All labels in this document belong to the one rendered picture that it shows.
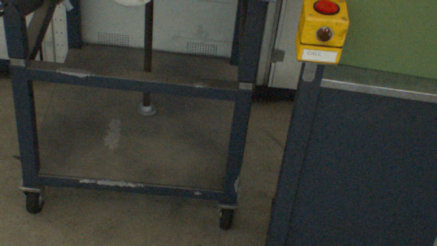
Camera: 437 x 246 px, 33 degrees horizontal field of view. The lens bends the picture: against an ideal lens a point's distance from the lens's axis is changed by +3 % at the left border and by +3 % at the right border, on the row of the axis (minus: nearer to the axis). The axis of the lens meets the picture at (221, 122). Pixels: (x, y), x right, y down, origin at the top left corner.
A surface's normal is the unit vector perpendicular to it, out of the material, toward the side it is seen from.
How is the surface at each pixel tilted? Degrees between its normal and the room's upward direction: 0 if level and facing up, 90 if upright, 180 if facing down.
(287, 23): 90
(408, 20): 90
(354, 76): 0
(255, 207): 0
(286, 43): 90
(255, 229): 0
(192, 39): 90
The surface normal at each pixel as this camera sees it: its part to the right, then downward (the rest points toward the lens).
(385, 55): -0.16, 0.63
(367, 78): 0.10, -0.76
